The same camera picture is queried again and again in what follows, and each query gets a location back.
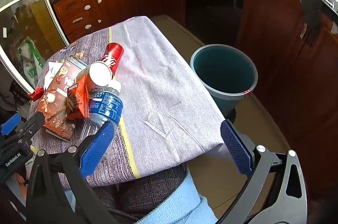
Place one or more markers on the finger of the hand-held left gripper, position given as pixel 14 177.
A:
pixel 10 124
pixel 33 122

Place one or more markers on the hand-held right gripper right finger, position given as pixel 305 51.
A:
pixel 235 147

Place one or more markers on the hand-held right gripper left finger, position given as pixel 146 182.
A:
pixel 97 150

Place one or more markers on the teal plastic bin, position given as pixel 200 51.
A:
pixel 224 101

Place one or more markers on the brown snack box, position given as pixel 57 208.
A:
pixel 54 118

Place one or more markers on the small red candy wrapper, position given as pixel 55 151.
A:
pixel 37 94

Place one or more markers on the blue label water bottle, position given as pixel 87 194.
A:
pixel 105 105

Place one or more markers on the orange snack packet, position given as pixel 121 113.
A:
pixel 79 97

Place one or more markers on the white crumpled wrapper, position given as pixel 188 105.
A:
pixel 52 73

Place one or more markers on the green white rice bag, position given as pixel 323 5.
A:
pixel 31 65

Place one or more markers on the dark grey woven fabric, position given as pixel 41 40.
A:
pixel 148 187

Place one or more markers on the white paper cup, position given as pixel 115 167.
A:
pixel 99 73

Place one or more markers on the grey striped tablecloth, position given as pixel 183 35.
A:
pixel 163 97

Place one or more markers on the red soda can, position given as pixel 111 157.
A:
pixel 112 54

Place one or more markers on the glass sliding door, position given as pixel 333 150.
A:
pixel 26 2

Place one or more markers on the built-in oven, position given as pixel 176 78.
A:
pixel 211 2

